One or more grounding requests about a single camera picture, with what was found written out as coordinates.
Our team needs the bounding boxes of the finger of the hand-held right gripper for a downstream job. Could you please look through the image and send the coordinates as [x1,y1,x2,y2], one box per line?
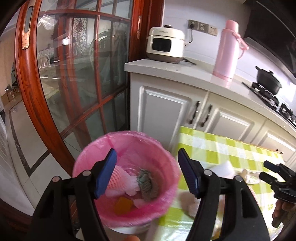
[259,172,281,189]
[264,160,295,177]

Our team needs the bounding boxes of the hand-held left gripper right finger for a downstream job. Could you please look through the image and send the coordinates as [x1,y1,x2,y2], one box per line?
[178,148,271,241]

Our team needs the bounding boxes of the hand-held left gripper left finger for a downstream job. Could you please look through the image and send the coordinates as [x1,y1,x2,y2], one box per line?
[32,148,117,241]

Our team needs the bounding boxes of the wall power outlet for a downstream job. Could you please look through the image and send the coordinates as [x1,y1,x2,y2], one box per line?
[188,20,218,36]

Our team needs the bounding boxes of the green checked tablecloth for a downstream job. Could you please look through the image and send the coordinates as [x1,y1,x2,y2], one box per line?
[158,126,286,241]

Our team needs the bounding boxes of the black range hood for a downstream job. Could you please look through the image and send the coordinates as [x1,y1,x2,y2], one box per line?
[244,0,296,84]

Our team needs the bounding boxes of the black power cable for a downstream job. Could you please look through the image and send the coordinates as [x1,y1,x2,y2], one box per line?
[183,27,197,65]

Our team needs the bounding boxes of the white cabinet door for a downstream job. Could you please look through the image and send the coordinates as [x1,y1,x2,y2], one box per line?
[259,119,295,163]
[130,73,210,153]
[194,91,266,142]

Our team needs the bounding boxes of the person's right hand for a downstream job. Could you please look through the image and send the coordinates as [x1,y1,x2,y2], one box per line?
[272,199,288,229]

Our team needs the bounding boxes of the cardboard boxes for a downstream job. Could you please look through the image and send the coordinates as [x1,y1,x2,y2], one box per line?
[2,85,22,103]

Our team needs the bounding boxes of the dark cabinet door handle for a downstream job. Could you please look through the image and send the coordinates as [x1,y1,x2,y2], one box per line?
[189,101,200,124]
[201,105,213,127]

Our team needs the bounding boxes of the pink thermos flask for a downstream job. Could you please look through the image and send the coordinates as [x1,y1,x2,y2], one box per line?
[213,20,250,81]

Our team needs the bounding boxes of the yellow pomelo peel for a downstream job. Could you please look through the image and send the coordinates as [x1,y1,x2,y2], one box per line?
[115,197,134,215]

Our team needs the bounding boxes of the white stone kitchen counter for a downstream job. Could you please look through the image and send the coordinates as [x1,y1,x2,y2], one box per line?
[124,58,296,137]

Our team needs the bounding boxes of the bin with pink bag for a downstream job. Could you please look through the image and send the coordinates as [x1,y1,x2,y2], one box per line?
[72,131,181,234]

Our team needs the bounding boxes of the black gas stove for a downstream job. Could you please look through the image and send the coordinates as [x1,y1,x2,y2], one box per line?
[242,81,296,127]

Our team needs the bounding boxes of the white rice cooker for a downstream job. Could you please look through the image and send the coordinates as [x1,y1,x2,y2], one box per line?
[146,25,187,64]

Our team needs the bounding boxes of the green wavy striped cloth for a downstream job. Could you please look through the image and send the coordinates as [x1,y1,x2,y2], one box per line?
[136,169,160,201]

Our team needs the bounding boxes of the red wooden glass door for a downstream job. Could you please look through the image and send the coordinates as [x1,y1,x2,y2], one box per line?
[15,0,164,167]

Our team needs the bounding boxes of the black cooking pot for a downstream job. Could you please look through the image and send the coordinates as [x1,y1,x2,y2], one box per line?
[255,66,283,95]

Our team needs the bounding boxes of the white foam block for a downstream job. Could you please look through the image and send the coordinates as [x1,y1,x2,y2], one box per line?
[207,161,234,178]

